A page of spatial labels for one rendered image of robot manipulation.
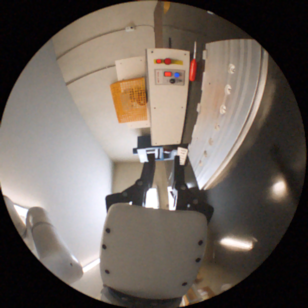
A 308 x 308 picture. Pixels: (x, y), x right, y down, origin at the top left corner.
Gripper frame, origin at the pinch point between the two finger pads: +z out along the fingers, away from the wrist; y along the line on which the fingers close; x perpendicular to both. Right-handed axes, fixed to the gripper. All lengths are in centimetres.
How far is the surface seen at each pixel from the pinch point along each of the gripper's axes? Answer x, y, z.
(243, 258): -11.6, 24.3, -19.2
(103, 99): -32, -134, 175
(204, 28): 31.9, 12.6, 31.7
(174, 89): 2.6, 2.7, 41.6
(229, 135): 1.3, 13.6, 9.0
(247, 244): -9.6, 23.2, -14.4
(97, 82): 9, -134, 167
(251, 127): 5.3, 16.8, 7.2
